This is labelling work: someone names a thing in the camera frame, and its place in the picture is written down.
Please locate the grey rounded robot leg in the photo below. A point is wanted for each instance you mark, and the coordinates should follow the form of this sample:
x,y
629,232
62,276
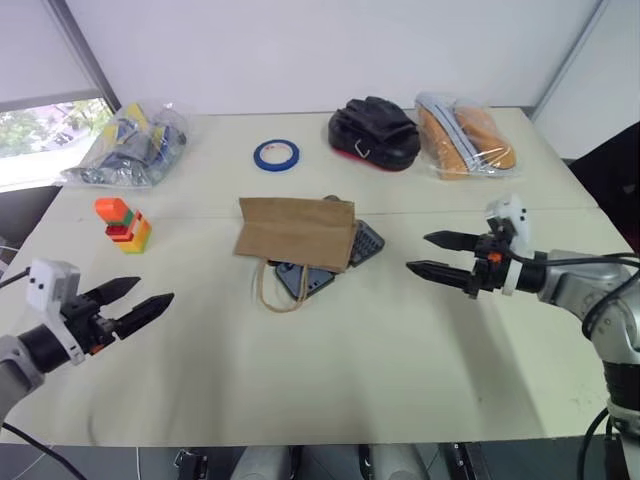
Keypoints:
x,y
267,462
395,462

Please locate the blue tape roll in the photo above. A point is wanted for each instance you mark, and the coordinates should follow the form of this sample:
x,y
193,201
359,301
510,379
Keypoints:
x,y
260,157

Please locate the brown paper bag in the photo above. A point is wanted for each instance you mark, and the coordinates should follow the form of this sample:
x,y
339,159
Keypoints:
x,y
295,232

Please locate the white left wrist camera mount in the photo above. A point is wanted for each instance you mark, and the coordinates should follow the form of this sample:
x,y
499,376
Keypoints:
x,y
47,280

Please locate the white roller blind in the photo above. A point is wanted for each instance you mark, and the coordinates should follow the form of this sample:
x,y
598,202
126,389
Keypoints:
x,y
35,45

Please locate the black rounded bracket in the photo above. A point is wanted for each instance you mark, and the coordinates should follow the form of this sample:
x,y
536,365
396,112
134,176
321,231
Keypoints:
x,y
472,462
190,465

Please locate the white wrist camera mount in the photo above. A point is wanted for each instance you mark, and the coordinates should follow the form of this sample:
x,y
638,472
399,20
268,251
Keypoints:
x,y
517,217
47,280

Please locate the window with grey frame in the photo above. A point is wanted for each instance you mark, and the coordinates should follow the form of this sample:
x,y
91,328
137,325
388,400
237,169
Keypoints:
x,y
45,127

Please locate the plastic bag with orange insoles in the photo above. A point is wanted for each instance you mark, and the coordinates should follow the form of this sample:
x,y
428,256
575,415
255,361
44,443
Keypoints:
x,y
465,137

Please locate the dark cabinet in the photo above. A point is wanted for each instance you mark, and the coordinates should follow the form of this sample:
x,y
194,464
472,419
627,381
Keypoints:
x,y
22,220

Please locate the black chair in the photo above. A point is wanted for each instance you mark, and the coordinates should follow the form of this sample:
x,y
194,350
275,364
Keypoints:
x,y
612,190

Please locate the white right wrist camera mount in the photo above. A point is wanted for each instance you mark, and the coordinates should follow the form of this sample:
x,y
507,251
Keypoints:
x,y
517,217

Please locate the plastic bag with blue-yellow items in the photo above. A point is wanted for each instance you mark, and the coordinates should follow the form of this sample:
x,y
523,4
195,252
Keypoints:
x,y
130,147

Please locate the colourful toy block tower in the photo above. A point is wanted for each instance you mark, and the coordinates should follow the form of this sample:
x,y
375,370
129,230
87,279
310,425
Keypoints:
x,y
127,227

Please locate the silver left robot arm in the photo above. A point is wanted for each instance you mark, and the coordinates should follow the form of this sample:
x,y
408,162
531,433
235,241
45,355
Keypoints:
x,y
22,352

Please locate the grey wall post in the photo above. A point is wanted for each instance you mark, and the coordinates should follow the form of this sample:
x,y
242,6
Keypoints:
x,y
575,55

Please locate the dark grey keyboard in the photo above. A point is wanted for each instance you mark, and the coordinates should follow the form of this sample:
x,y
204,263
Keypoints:
x,y
367,242

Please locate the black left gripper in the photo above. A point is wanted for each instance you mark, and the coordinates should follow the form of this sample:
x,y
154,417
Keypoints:
x,y
87,322

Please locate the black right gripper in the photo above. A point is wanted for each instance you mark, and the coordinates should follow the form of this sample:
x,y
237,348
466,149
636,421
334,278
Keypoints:
x,y
490,272

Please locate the dark blue phone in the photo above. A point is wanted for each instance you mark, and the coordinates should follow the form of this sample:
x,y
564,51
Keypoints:
x,y
312,280

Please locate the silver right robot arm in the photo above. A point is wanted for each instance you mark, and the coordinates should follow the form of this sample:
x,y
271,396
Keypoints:
x,y
575,282

